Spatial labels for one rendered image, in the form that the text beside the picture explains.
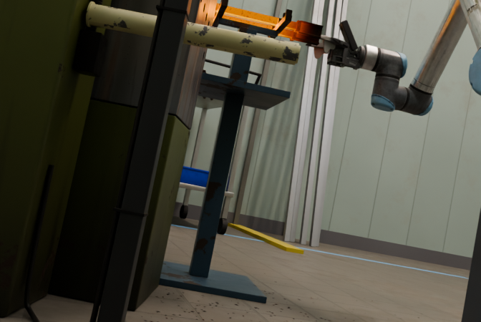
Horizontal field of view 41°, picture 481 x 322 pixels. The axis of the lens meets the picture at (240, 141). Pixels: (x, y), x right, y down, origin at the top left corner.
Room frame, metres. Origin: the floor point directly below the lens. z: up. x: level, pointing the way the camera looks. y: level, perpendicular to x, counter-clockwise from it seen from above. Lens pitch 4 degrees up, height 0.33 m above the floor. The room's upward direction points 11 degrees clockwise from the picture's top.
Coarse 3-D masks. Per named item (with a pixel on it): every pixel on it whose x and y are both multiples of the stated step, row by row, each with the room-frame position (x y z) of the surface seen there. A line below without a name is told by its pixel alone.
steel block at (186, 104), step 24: (120, 0) 1.51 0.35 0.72; (144, 0) 1.51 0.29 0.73; (192, 0) 1.51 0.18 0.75; (216, 0) 1.86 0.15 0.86; (120, 48) 1.51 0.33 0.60; (144, 48) 1.51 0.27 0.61; (192, 48) 1.54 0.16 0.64; (120, 72) 1.51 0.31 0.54; (144, 72) 1.51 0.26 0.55; (192, 72) 1.64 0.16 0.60; (96, 96) 1.51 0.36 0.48; (120, 96) 1.51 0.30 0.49; (192, 96) 1.75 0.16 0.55; (192, 120) 1.87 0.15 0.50
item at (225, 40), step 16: (96, 16) 1.28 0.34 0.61; (112, 16) 1.28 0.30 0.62; (128, 16) 1.28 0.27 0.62; (144, 16) 1.28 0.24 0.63; (128, 32) 1.30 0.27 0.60; (144, 32) 1.29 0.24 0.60; (192, 32) 1.27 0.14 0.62; (208, 32) 1.27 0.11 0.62; (224, 32) 1.27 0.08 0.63; (240, 32) 1.28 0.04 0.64; (208, 48) 1.30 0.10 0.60; (224, 48) 1.28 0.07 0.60; (240, 48) 1.27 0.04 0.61; (256, 48) 1.27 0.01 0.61; (272, 48) 1.27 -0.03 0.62; (288, 48) 1.27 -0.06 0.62
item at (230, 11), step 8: (216, 8) 2.12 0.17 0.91; (232, 8) 2.12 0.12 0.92; (240, 16) 2.14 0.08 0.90; (248, 16) 2.13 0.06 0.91; (256, 16) 2.13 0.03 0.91; (264, 16) 2.14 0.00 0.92; (272, 16) 2.14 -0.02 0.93; (272, 24) 2.16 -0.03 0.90; (288, 24) 2.15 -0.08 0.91; (296, 24) 2.15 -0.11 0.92; (304, 24) 2.17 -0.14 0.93; (312, 24) 2.17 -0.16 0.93; (296, 32) 2.18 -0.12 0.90; (304, 32) 2.17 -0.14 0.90; (312, 32) 2.17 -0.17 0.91; (320, 32) 2.17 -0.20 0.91
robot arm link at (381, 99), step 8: (376, 80) 2.32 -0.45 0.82; (384, 80) 2.29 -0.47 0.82; (392, 80) 2.29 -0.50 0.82; (376, 88) 2.31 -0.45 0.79; (384, 88) 2.29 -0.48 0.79; (392, 88) 2.29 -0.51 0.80; (400, 88) 2.32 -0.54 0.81; (376, 96) 2.30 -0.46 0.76; (384, 96) 2.29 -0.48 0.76; (392, 96) 2.30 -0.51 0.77; (400, 96) 2.31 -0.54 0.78; (376, 104) 2.31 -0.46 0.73; (384, 104) 2.29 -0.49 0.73; (392, 104) 2.30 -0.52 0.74; (400, 104) 2.32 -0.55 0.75
